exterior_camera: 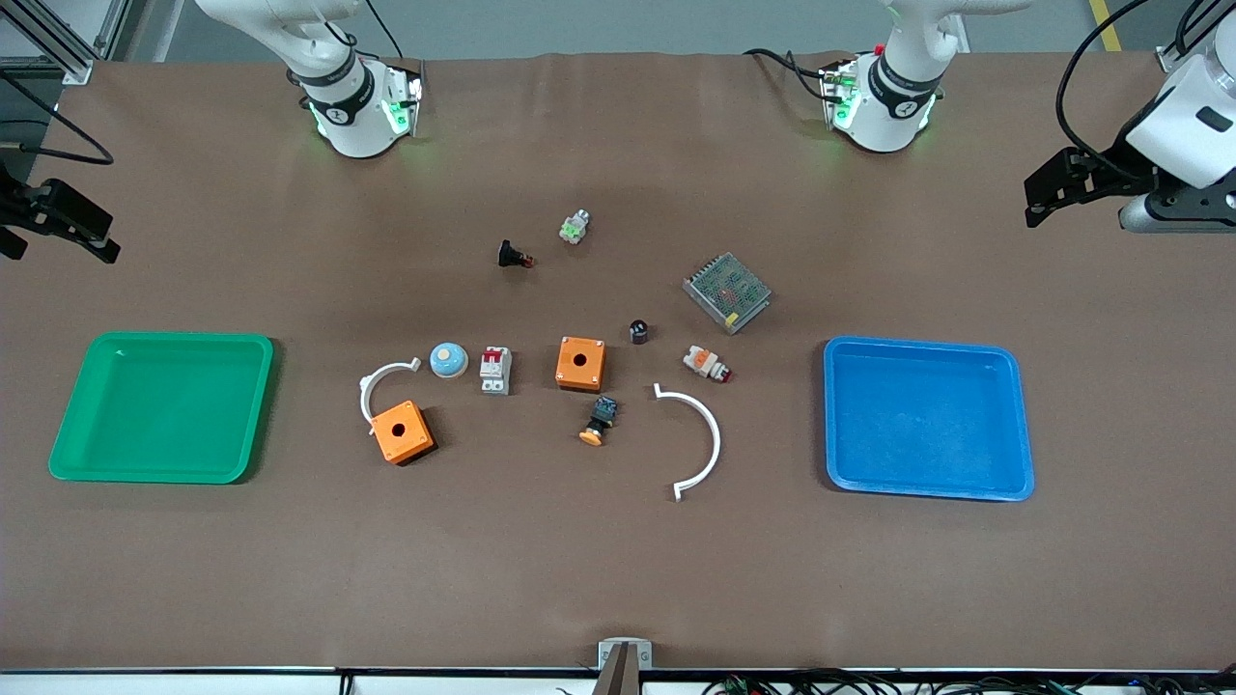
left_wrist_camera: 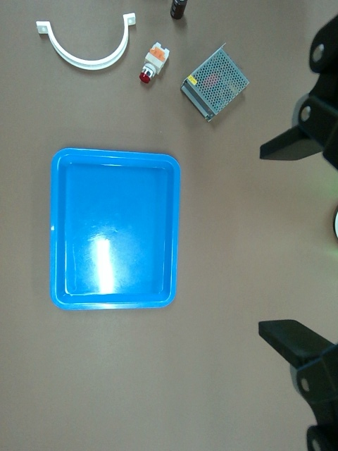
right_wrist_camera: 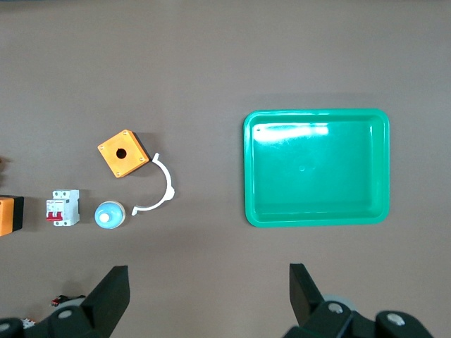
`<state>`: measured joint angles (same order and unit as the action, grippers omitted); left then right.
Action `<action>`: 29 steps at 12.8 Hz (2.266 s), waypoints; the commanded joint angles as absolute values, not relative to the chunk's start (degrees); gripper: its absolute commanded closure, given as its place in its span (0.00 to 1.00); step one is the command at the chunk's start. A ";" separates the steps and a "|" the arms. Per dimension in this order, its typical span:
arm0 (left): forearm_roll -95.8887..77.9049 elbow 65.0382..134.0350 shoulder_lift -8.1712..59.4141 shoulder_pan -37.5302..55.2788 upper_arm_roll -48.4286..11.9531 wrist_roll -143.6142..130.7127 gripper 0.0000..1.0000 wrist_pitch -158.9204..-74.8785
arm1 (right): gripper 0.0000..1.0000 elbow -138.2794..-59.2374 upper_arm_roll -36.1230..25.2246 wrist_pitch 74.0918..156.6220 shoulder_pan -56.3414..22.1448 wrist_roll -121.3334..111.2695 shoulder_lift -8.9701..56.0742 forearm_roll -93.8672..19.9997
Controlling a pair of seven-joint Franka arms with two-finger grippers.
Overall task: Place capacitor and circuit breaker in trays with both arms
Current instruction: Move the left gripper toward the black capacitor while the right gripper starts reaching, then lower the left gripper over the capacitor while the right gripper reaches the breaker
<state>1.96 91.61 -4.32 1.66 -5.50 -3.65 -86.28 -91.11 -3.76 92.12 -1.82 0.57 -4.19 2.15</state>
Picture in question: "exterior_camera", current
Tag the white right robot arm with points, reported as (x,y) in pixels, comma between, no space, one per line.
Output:
(348,106)

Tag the green plastic tray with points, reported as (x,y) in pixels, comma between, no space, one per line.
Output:
(154,415)

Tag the white red circuit breaker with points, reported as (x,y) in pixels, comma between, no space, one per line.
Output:
(495,372)

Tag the orange push button enclosure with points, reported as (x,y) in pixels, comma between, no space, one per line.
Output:
(410,439)
(570,372)

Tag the metal mesh power supply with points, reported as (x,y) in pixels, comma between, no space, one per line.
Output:
(729,290)

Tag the blue white dome buzzer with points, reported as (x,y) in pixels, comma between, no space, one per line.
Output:
(449,361)

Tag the blue plastic tray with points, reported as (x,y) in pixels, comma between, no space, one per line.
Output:
(927,425)

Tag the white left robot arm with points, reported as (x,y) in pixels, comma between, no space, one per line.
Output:
(884,106)

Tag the large white plastic arc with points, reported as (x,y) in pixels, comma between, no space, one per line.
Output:
(716,439)

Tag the brown table mat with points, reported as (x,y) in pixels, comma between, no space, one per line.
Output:
(618,560)

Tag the black button with orange cap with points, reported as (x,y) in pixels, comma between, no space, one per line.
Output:
(603,413)

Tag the black cylindrical capacitor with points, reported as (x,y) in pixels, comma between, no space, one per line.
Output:
(638,332)

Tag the aluminium frame profile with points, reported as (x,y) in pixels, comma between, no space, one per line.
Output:
(1170,60)
(77,69)

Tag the black red push button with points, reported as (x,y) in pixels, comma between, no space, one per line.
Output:
(507,254)

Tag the white table edge rail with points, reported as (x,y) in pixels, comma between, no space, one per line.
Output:
(193,685)

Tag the small white plastic arc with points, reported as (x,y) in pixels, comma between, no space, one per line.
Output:
(386,369)

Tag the green white switch module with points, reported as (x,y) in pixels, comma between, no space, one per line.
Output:
(574,229)

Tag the grey metal bracket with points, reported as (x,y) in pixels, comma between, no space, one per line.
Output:
(606,654)

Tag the orange white red indicator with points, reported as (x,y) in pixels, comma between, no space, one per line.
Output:
(703,362)

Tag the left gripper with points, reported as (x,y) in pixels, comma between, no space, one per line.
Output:
(1104,172)

